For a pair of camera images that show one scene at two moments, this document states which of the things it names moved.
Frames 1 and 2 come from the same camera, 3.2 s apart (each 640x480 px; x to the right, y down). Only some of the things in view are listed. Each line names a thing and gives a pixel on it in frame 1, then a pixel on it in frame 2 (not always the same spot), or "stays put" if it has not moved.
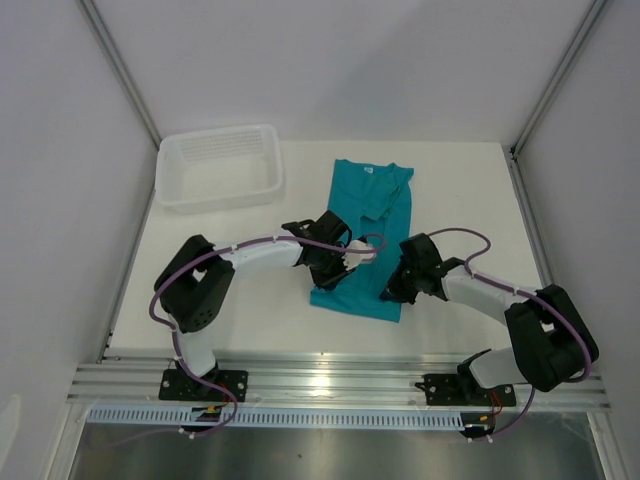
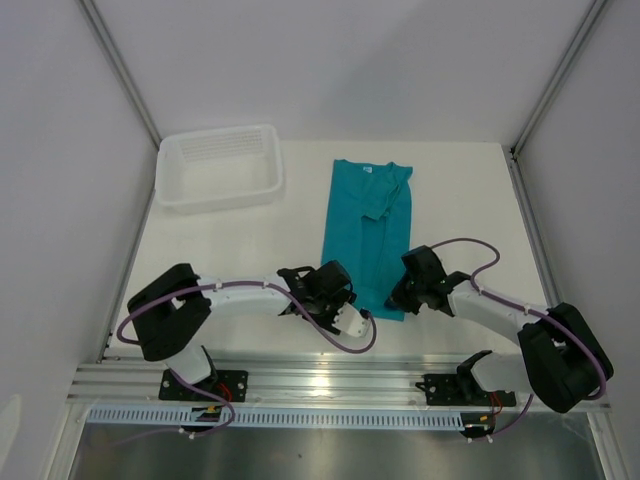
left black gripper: (326, 282) -> (342, 298)
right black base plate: (446, 390) stays put
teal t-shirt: (375, 198) stays put
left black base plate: (179, 385) stays put
